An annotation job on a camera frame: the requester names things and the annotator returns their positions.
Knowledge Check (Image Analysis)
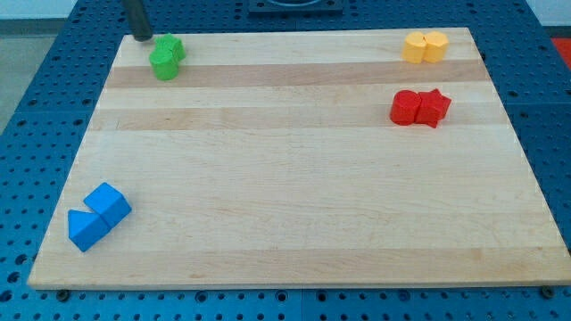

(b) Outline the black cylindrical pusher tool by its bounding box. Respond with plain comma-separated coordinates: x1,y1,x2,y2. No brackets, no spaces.
121,0,153,42

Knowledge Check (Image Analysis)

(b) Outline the green star block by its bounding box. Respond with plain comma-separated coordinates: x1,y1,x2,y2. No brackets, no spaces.
155,34,186,62

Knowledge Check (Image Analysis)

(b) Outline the green circle block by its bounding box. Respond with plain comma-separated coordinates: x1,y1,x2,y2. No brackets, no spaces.
149,49,178,81

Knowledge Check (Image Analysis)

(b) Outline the red circle block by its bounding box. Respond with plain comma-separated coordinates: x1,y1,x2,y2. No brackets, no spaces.
390,90,421,126

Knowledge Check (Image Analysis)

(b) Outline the red star block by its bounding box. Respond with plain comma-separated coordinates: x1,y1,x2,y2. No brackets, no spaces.
415,89,451,128

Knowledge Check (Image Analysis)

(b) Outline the blue cube block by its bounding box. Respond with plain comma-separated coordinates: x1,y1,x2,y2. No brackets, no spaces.
84,182,132,228

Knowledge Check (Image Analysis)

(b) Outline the wooden board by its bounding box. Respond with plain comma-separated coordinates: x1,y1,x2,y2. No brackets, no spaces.
28,28,570,291

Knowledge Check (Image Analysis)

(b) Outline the blue triangle block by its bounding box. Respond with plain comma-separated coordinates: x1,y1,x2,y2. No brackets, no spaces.
68,210,111,252

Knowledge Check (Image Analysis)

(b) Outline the yellow heart block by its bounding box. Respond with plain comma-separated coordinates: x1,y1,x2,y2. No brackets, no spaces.
401,31,426,63

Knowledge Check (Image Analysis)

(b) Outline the yellow hexagon block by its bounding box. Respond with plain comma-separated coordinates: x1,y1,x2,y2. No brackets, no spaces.
423,31,450,63

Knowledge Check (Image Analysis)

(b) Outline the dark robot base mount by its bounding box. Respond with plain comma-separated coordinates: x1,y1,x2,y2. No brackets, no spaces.
248,0,345,14

